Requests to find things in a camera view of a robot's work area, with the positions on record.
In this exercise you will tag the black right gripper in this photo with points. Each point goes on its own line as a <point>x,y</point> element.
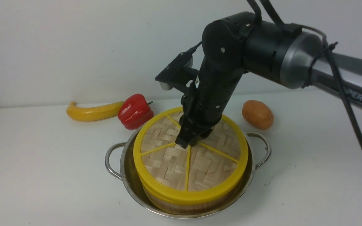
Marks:
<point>207,98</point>

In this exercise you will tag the yellow banana-shaped squash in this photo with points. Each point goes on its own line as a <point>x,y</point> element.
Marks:
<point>89,114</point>

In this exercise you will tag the brown potato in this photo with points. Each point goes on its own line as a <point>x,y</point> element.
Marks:
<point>258,114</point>

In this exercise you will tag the woven bamboo lid yellow frame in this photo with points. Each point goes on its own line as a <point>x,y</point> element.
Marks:
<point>201,175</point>

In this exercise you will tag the stainless steel two-handled pot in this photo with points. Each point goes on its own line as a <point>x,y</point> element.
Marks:
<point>132,183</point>

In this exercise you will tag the bamboo steamer basket yellow rim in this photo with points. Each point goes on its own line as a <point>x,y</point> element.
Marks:
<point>203,208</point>

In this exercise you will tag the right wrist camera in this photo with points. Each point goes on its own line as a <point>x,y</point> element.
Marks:
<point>178,73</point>

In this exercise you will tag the red bell pepper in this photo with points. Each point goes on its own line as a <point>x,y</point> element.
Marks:
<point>134,112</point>

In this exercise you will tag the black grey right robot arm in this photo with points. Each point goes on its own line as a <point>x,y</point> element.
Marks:
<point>244,43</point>

